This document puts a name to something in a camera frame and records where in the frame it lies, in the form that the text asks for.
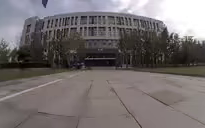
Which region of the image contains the row of trees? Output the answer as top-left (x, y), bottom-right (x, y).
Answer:
top-left (116, 28), bottom-right (205, 68)

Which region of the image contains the dark hedge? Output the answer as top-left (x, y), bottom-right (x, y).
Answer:
top-left (0, 61), bottom-right (53, 70)

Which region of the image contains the white painted line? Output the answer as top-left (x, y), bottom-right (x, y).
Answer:
top-left (0, 70), bottom-right (86, 107)

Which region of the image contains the grass strip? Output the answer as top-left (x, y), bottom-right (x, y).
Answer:
top-left (0, 67), bottom-right (75, 83)
top-left (133, 65), bottom-right (205, 80)

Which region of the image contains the grey concrete slab pavement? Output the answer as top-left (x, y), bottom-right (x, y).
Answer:
top-left (0, 68), bottom-right (205, 128)

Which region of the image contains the large curved grey building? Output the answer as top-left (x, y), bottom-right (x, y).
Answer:
top-left (19, 11), bottom-right (168, 68)

